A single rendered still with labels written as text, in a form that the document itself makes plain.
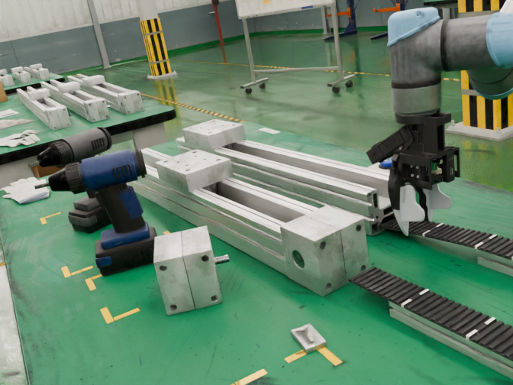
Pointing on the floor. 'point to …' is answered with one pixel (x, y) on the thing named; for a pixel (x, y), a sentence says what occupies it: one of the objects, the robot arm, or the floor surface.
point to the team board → (253, 8)
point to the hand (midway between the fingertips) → (414, 221)
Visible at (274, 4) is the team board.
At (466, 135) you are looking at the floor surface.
